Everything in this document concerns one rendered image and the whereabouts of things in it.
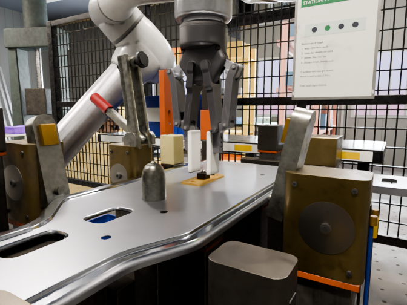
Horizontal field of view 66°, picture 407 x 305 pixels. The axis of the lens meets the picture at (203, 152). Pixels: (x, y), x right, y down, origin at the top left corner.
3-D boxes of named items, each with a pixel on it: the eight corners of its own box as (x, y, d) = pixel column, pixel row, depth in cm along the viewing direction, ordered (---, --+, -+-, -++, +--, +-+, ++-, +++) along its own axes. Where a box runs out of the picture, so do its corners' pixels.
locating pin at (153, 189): (155, 215, 40) (154, 163, 39) (137, 210, 41) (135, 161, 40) (171, 208, 42) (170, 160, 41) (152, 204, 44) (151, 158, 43)
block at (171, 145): (175, 305, 67) (173, 135, 62) (163, 299, 69) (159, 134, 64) (185, 296, 70) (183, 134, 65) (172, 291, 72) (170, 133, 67)
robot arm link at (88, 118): (-36, 198, 92) (31, 231, 104) (-44, 219, 79) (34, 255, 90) (131, 14, 105) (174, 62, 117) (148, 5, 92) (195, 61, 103)
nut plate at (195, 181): (199, 186, 48) (199, 178, 48) (179, 183, 50) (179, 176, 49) (225, 176, 55) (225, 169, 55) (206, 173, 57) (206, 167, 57)
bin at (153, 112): (189, 138, 92) (189, 94, 91) (127, 133, 112) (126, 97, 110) (223, 135, 105) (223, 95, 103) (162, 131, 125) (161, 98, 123)
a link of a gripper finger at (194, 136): (191, 131, 51) (187, 131, 51) (191, 173, 51) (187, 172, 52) (200, 129, 53) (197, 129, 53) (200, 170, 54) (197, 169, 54)
